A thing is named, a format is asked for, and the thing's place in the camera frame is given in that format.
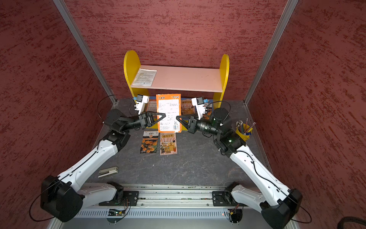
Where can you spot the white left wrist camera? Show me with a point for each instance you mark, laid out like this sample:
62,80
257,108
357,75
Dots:
140,102

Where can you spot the aluminium corner post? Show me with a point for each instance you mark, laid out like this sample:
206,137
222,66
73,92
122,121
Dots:
70,22
280,28

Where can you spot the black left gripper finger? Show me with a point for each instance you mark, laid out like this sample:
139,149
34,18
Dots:
159,118
157,114

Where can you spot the white grey stapler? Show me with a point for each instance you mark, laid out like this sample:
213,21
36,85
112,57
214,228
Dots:
107,172

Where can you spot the yellow wooden shelf unit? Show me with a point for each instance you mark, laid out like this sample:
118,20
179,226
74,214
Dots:
179,78

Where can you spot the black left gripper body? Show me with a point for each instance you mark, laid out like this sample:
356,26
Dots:
144,120

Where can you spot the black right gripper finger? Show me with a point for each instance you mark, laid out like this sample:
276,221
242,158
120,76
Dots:
185,125
183,117

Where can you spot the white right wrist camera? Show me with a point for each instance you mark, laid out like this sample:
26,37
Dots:
200,105

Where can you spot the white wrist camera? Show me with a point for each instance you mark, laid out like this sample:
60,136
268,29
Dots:
200,105
140,102

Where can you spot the marigold seed bag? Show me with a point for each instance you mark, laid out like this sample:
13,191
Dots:
208,111
149,142

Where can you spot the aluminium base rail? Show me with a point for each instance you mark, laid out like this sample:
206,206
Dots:
197,202

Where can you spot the aluminium corner post left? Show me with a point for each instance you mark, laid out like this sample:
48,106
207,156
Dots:
70,22

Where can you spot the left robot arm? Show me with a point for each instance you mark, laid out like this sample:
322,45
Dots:
63,196

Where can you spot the yellow pen holder cup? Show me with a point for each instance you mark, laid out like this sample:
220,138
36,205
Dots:
244,130

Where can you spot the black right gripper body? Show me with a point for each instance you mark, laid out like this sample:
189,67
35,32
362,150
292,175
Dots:
193,128

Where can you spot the aluminium corner post right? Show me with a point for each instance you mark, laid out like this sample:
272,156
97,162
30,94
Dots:
280,28

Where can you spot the orange bordered seed bag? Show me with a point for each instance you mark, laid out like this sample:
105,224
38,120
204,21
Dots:
151,106
170,105

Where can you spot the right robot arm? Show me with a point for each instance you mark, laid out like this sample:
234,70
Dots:
254,171

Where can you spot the white seed bag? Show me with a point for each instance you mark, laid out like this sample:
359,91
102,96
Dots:
144,77

